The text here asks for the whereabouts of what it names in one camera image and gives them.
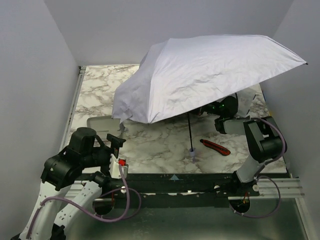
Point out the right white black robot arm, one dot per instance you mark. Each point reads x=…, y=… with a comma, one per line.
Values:
x=265, y=142

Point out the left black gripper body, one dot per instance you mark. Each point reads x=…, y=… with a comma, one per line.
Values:
x=115, y=139

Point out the pink zippered umbrella case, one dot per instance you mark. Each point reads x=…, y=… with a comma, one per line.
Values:
x=106, y=124

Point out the red black utility knife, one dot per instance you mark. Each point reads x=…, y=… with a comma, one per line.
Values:
x=216, y=147

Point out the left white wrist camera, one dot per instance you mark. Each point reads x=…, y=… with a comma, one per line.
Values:
x=117, y=167

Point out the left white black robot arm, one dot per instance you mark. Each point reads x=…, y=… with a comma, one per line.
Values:
x=53, y=214

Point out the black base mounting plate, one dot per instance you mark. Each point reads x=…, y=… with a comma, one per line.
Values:
x=186, y=190

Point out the lavender umbrella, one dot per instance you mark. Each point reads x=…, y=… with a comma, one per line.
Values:
x=182, y=74

